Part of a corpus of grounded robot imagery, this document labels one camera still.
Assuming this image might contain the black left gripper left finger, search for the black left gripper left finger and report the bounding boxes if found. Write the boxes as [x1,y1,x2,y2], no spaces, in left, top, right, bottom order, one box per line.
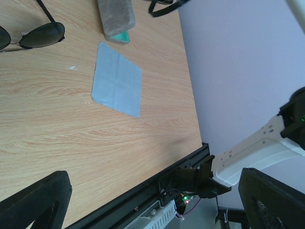
[0,171,72,229]

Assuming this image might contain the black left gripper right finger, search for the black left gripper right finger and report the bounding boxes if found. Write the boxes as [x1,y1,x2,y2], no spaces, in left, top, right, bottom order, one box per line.
[238,168,305,229]

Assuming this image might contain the blue cleaning cloth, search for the blue cleaning cloth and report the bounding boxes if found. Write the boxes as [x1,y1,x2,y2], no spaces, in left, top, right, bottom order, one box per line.
[91,42,142,118]

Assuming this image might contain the black round sunglasses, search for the black round sunglasses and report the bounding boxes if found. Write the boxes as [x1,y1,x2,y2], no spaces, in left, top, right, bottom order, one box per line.
[0,0,65,52]

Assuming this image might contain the grey felt glasses case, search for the grey felt glasses case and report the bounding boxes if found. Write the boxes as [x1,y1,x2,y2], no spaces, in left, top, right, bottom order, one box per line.
[97,0,136,44]

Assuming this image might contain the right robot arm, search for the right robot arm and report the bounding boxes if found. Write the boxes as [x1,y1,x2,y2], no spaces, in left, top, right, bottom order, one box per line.
[179,0,305,187]

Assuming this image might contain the right green circuit board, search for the right green circuit board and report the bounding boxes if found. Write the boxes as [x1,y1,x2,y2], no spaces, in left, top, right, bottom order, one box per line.
[176,193,193,206]

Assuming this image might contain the black aluminium frame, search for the black aluminium frame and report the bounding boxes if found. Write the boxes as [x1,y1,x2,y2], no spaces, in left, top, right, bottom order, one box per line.
[64,142,248,229]

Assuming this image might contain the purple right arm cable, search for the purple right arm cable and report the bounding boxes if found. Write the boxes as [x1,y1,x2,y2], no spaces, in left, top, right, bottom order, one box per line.
[176,199,203,219]

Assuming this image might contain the light blue slotted cable duct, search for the light blue slotted cable duct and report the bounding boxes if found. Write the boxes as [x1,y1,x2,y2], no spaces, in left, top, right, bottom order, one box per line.
[125,200,177,229]

